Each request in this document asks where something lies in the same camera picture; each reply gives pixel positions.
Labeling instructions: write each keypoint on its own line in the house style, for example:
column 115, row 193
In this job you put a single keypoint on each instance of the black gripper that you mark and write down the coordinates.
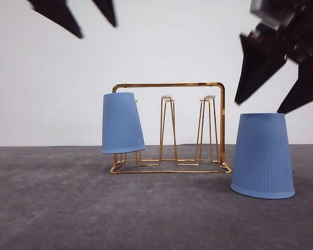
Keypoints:
column 285, row 28

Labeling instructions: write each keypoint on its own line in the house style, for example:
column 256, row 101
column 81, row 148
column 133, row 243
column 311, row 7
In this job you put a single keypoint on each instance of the black gripper finger middle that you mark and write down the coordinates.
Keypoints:
column 106, row 7

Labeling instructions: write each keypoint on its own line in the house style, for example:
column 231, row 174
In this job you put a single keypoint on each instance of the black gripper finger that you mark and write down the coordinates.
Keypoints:
column 59, row 12

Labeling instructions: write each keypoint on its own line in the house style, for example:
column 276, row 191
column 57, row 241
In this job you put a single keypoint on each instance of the blue ribbed cup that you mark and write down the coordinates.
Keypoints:
column 121, row 124
column 262, row 163

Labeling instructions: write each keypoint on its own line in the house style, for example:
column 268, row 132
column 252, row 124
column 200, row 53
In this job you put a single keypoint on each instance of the gold wire cup rack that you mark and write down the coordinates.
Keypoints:
column 135, row 161

